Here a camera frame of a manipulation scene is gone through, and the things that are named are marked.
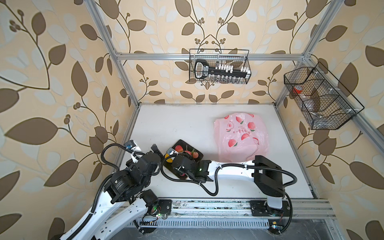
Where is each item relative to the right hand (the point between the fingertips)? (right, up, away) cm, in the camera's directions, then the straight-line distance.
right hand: (177, 157), depth 80 cm
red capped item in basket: (+71, +39, +8) cm, 81 cm away
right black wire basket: (+74, +29, -6) cm, 80 cm away
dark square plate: (+4, +3, +11) cm, 12 cm away
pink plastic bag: (+39, +9, +14) cm, 42 cm away
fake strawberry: (-1, +3, +12) cm, 12 cm away
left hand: (-10, +6, -12) cm, 17 cm away
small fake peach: (+10, -1, +10) cm, 14 cm away
